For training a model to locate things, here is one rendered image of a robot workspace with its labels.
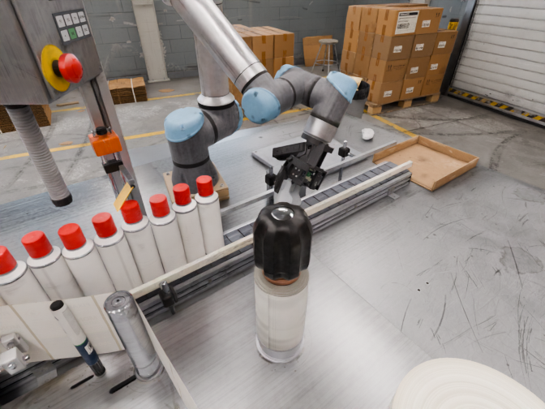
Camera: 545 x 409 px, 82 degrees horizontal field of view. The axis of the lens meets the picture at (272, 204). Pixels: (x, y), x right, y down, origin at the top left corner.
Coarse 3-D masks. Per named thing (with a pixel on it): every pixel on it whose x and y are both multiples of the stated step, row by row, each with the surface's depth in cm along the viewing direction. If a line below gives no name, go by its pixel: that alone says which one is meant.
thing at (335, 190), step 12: (384, 168) 111; (348, 180) 104; (360, 180) 104; (384, 180) 104; (324, 192) 98; (336, 192) 98; (360, 192) 98; (300, 204) 93; (312, 204) 93; (336, 204) 93; (312, 216) 88; (240, 228) 84; (228, 240) 80; (240, 252) 78; (216, 264) 74; (192, 276) 71; (144, 300) 66
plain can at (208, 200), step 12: (204, 180) 65; (204, 192) 66; (216, 192) 69; (204, 204) 66; (216, 204) 68; (204, 216) 68; (216, 216) 69; (204, 228) 70; (216, 228) 71; (204, 240) 73; (216, 240) 73
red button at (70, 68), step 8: (64, 56) 42; (72, 56) 43; (56, 64) 42; (64, 64) 41; (72, 64) 42; (80, 64) 44; (56, 72) 43; (64, 72) 42; (72, 72) 42; (80, 72) 44; (72, 80) 43
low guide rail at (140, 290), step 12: (396, 168) 103; (372, 180) 97; (348, 192) 92; (324, 204) 88; (240, 240) 75; (252, 240) 77; (216, 252) 72; (228, 252) 74; (192, 264) 69; (204, 264) 71; (168, 276) 66; (180, 276) 68; (144, 288) 64; (156, 288) 66
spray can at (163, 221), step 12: (156, 204) 59; (168, 204) 61; (156, 216) 60; (168, 216) 61; (156, 228) 61; (168, 228) 62; (156, 240) 64; (168, 240) 63; (180, 240) 66; (168, 252) 65; (180, 252) 67; (168, 264) 67; (180, 264) 68
